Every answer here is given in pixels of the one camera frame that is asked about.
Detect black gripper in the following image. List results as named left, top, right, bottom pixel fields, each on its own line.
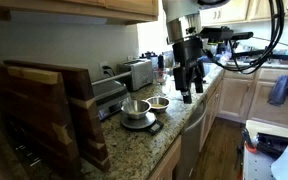
left=171, top=35, right=206, bottom=105

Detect steel bowl with yellow grains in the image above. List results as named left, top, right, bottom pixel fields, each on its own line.
left=145, top=96, right=171, bottom=114

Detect empty steel bowl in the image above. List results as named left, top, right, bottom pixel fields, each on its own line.
left=120, top=99, right=152, bottom=120

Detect kitchen sink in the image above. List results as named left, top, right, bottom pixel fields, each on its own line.
left=202, top=61, right=219, bottom=77

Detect glass measuring cup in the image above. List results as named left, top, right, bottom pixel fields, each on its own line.
left=153, top=68, right=169, bottom=85

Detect wooden base cabinet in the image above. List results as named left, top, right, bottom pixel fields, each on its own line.
left=217, top=66, right=288, bottom=130
left=198, top=76, right=224, bottom=153
left=147, top=134, right=182, bottom=180

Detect stainless steel toaster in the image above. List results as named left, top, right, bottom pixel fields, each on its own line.
left=117, top=58, right=154, bottom=92

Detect stainless steel dishwasher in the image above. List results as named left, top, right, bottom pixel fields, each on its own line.
left=175, top=99, right=208, bottom=180

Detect round digital kitchen scale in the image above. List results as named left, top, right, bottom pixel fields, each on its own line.
left=119, top=111, right=164, bottom=136

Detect black power plug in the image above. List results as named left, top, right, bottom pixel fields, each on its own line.
left=102, top=65, right=116, bottom=77

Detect stainless steel panini grill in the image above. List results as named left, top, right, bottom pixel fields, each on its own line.
left=91, top=71, right=132, bottom=122

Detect black orange clamp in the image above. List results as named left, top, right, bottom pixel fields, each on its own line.
left=238, top=128, right=259, bottom=155

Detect blue hanging towel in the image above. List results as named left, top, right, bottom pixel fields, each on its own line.
left=267, top=74, right=288, bottom=107

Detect black hand tools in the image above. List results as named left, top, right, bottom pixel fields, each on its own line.
left=255, top=132, right=288, bottom=157

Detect white robot cart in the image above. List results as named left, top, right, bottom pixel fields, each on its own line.
left=242, top=119, right=288, bottom=180

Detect dark wooden cutting board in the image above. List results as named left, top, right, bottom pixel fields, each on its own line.
left=0, top=62, right=84, bottom=180
left=3, top=59, right=112, bottom=173

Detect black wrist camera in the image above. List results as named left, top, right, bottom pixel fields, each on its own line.
left=199, top=26, right=235, bottom=44

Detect black camera on stand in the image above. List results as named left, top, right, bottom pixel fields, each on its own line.
left=231, top=31, right=288, bottom=63

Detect wooden wall cabinet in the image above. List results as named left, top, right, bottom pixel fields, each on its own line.
left=0, top=0, right=160, bottom=26
left=200, top=0, right=288, bottom=26

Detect white wall outlet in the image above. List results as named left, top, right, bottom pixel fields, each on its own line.
left=98, top=61, right=109, bottom=76

